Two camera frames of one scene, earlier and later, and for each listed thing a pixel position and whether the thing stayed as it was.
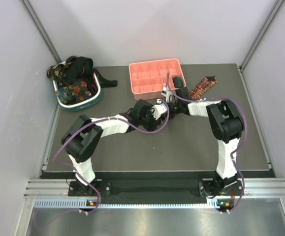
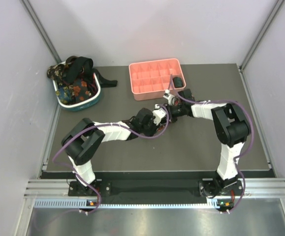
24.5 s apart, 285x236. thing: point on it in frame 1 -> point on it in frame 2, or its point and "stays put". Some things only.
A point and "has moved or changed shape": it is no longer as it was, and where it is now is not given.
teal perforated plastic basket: [82, 104] stays put
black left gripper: [150, 127] stays put
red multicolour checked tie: [202, 86] has moved or changed shape
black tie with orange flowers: [79, 91] stays put
